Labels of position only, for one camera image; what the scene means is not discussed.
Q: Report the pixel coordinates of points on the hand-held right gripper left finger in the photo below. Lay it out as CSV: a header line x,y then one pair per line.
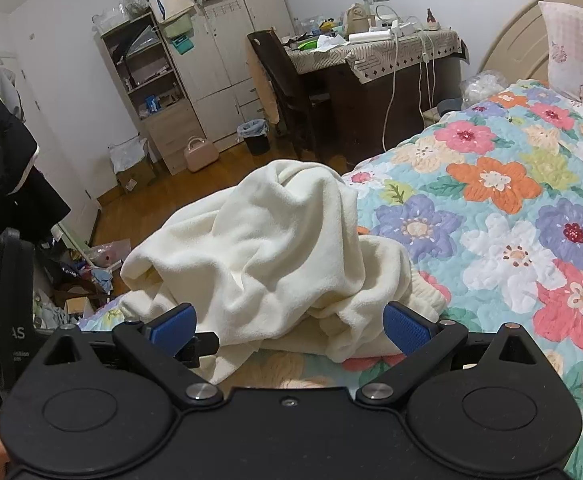
x,y
174,327

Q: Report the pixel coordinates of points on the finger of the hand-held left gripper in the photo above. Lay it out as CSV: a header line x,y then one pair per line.
x,y
206,346

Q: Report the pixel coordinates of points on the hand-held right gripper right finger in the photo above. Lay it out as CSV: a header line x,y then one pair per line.
x,y
407,331

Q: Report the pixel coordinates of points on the cream fleece garment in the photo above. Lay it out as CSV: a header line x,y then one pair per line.
x,y
271,240

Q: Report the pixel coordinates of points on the pile of floor clutter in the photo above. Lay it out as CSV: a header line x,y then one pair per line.
x,y
101,255

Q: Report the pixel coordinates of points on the black hanging garment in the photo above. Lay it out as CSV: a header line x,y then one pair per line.
x,y
1,160

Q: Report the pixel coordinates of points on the floral quilt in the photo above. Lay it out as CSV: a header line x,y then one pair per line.
x,y
496,240

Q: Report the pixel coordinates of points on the cardboard box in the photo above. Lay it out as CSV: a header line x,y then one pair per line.
x,y
134,175

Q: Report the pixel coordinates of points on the white door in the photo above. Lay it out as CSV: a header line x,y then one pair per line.
x,y
56,125

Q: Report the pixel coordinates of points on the pink vanity case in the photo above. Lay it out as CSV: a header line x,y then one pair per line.
x,y
201,155

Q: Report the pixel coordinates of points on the white shelf unit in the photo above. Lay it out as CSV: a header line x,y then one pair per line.
x,y
171,130

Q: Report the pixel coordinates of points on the black trash bin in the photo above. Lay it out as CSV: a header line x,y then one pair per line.
x,y
255,140

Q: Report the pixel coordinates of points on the dark wooden desk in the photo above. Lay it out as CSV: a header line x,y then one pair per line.
x,y
361,105

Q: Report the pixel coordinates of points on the white plastic bag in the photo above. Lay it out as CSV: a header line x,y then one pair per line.
x,y
481,90

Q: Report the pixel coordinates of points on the dark wooden chair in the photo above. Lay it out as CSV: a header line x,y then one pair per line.
x,y
281,90

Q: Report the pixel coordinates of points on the white wardrobe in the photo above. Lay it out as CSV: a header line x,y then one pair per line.
x,y
221,60

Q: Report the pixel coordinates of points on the patterned tablecloth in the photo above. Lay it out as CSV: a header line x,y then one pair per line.
x,y
371,52

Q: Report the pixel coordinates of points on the green bag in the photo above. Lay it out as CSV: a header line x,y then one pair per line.
x,y
179,40

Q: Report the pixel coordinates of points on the beige headboard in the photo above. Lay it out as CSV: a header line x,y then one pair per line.
x,y
516,45

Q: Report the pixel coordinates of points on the clear plastic bag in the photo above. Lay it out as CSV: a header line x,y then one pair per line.
x,y
134,0

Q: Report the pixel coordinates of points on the small brown figurine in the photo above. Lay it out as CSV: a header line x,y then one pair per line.
x,y
430,19

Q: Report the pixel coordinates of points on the beige handbag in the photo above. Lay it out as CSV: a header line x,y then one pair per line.
x,y
356,21

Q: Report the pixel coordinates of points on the pink patterned pillow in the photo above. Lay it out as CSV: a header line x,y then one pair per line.
x,y
569,50

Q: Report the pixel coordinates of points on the white tote bag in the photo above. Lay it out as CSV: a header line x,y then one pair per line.
x,y
171,2

